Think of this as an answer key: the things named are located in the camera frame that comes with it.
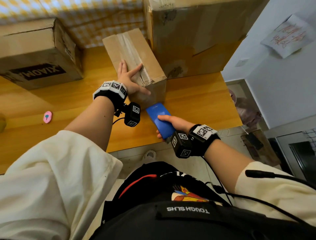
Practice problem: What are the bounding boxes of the person's left hand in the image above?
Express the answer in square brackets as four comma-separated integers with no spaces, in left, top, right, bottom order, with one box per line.
[116,60,151,96]

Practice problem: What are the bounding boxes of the person's right hand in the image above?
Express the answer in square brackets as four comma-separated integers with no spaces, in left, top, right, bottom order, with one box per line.
[156,114,196,139]

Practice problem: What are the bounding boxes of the blue tape dispenser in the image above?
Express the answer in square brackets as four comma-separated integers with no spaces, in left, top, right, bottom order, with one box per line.
[145,103,176,140]

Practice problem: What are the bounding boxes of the small plain cardboard box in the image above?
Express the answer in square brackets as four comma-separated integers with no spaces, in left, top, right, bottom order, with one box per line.
[102,28,168,109]

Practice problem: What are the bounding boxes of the cardboard box with white label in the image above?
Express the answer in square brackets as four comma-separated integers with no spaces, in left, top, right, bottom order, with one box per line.
[143,0,270,79]

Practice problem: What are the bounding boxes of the cardboard box with black print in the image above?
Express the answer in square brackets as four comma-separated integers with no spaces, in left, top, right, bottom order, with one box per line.
[0,17,84,90]

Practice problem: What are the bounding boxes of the person's right forearm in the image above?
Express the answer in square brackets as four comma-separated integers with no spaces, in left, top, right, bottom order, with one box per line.
[204,139,255,195]

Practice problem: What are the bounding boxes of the person's left forearm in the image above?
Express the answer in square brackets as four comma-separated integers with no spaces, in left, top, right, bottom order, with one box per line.
[64,96,115,152]

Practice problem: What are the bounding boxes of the yellow white checked cloth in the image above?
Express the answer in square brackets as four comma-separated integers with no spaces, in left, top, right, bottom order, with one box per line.
[0,0,146,49]

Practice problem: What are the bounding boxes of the brown plush fabric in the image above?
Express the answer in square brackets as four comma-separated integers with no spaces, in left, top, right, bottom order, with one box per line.
[234,98,263,128]

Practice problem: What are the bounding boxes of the black flat device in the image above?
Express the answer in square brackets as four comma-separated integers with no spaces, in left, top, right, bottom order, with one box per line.
[247,132,264,150]

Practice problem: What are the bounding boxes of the brown worn floor board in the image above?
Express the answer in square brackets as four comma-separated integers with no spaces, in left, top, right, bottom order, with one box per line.
[241,129,281,166]

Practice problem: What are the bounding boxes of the black printed garment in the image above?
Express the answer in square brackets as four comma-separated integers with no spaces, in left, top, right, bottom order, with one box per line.
[90,161,316,240]

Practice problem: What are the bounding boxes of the grey metal appliance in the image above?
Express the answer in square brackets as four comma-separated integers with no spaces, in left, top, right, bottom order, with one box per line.
[268,128,316,183]

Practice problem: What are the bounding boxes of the cream long-sleeved top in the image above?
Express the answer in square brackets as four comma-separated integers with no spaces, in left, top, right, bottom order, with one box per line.
[0,130,316,240]

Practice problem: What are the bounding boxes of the white paper with red writing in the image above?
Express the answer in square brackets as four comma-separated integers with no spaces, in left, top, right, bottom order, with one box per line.
[260,14,316,59]

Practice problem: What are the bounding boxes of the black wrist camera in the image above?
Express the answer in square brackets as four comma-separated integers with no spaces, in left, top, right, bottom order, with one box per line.
[124,102,141,128]
[171,130,193,159]

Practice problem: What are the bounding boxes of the white charger cable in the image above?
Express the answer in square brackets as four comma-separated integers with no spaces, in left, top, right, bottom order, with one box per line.
[218,127,249,138]

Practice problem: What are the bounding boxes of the thin black cable with plug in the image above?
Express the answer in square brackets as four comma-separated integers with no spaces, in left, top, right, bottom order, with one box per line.
[206,182,306,224]

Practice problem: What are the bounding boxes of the thick black cable plug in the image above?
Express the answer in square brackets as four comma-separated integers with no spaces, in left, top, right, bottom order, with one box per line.
[245,170,316,191]

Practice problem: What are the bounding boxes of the black wire grid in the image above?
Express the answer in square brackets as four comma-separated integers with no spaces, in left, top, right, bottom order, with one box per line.
[303,128,316,151]

